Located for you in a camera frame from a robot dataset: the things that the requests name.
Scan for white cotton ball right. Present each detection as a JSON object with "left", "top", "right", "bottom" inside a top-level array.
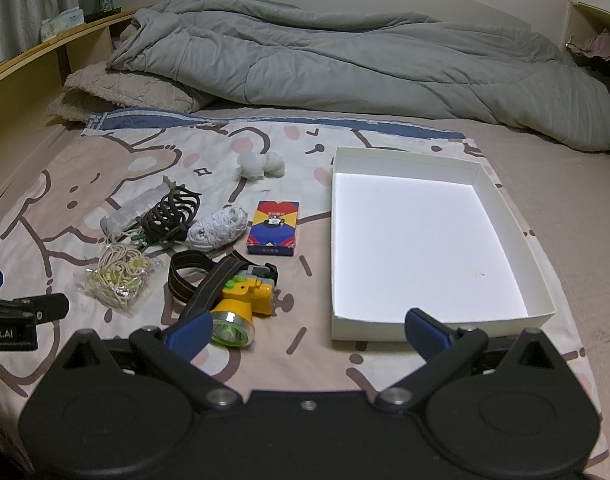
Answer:
[{"left": 264, "top": 152, "right": 285, "bottom": 178}]

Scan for yellow headlamp with strap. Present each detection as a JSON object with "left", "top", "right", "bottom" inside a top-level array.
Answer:
[{"left": 167, "top": 249, "right": 279, "bottom": 348}]

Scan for pink clothes on shelf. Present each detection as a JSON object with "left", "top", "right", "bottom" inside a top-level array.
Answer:
[{"left": 565, "top": 29, "right": 610, "bottom": 61}]

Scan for white cotton ball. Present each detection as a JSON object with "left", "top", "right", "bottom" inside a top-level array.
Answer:
[
  {"left": 264, "top": 152, "right": 285, "bottom": 178},
  {"left": 236, "top": 152, "right": 266, "bottom": 181}
]

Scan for white cotton ball left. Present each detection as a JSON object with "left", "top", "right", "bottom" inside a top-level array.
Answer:
[{"left": 236, "top": 152, "right": 266, "bottom": 181}]

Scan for white shallow cardboard box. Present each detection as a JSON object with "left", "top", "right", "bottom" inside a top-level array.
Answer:
[{"left": 331, "top": 148, "right": 556, "bottom": 342}]

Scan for colourful card box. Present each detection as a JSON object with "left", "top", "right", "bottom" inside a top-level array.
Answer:
[{"left": 246, "top": 200, "right": 299, "bottom": 257}]

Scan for open wardrobe shelf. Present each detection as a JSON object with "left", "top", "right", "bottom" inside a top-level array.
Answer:
[{"left": 562, "top": 1, "right": 610, "bottom": 79}]

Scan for beige fluffy blanket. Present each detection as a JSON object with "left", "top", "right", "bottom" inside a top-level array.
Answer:
[{"left": 47, "top": 62, "right": 213, "bottom": 122}]

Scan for cartoon bear bed mat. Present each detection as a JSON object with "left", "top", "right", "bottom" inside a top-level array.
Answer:
[{"left": 0, "top": 107, "right": 610, "bottom": 480}]

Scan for bag of beige cord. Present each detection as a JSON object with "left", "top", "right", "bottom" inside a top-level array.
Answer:
[{"left": 76, "top": 243, "right": 154, "bottom": 318}]

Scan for wooden bedside shelf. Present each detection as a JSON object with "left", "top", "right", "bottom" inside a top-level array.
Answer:
[{"left": 0, "top": 10, "right": 134, "bottom": 197}]

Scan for black cord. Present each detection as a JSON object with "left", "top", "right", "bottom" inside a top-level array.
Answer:
[{"left": 138, "top": 185, "right": 203, "bottom": 246}]

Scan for grey quilted duvet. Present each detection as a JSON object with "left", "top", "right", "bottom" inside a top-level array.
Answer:
[{"left": 107, "top": 0, "right": 610, "bottom": 152}]

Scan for tissue pack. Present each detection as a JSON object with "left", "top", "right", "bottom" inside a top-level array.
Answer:
[{"left": 39, "top": 6, "right": 84, "bottom": 42}]

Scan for silver foil pouch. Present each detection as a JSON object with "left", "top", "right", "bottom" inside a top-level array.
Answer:
[{"left": 100, "top": 177, "right": 176, "bottom": 237}]

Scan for white yarn ball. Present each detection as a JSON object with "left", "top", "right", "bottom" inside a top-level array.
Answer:
[{"left": 186, "top": 207, "right": 248, "bottom": 252}]

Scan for green clips with cord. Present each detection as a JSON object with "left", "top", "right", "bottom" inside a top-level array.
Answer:
[{"left": 107, "top": 226, "right": 154, "bottom": 256}]

